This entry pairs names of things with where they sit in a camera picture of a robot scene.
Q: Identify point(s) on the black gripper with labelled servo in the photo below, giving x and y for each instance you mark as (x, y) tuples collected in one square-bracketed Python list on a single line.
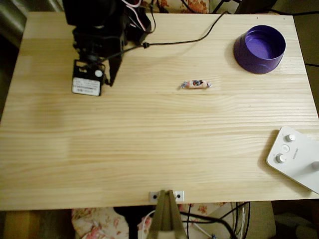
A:
[(115, 65)]

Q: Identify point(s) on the candy with cartoon print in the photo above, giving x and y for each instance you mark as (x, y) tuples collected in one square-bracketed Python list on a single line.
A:
[(195, 84)]

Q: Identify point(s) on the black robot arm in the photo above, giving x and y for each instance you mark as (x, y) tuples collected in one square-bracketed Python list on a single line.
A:
[(87, 12)]

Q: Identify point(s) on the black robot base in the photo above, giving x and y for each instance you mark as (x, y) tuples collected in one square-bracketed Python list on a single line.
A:
[(142, 35)]

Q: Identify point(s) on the purple plastic bowl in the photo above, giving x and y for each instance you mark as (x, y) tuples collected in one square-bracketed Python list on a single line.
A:
[(259, 49)]

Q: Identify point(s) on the floral cloth with orange flowers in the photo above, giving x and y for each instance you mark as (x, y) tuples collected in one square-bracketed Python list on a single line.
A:
[(197, 5)]

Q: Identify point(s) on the floral cloth with pink roses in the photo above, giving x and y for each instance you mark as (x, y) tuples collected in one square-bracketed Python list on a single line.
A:
[(94, 224)]

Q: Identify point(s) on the metal table clamp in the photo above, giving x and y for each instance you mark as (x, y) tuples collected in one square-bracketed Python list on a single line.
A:
[(165, 219)]

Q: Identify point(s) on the white lamp base with knobs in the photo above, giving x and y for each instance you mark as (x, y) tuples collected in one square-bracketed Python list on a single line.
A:
[(296, 161)]

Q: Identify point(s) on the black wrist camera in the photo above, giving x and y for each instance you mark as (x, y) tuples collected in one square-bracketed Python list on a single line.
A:
[(92, 58)]

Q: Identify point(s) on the white metal bracket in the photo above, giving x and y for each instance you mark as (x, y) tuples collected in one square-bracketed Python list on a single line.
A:
[(180, 196)]

